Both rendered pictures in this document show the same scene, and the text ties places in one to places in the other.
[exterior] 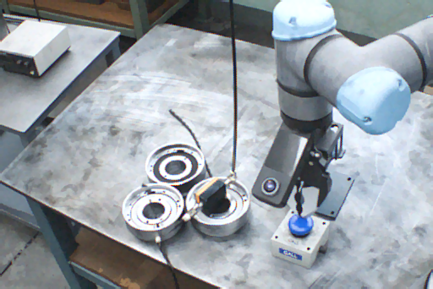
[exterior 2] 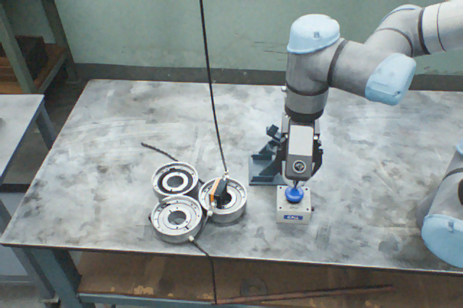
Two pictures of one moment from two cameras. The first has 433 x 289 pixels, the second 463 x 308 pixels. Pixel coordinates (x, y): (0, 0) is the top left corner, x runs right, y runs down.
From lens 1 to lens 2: 35 cm
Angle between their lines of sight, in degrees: 22
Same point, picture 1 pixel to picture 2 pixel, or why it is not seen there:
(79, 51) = (11, 117)
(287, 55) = (309, 64)
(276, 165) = (297, 150)
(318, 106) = (323, 100)
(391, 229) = (346, 182)
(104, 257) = (111, 276)
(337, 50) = (355, 50)
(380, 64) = (392, 52)
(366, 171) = not seen: hidden behind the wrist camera
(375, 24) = (212, 56)
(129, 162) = (130, 189)
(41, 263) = not seen: outside the picture
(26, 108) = not seen: outside the picture
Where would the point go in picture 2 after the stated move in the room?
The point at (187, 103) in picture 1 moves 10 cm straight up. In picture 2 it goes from (151, 135) to (145, 105)
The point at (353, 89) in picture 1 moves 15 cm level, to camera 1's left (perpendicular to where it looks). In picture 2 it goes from (383, 74) to (298, 110)
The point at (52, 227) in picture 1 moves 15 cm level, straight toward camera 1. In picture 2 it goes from (63, 268) to (108, 301)
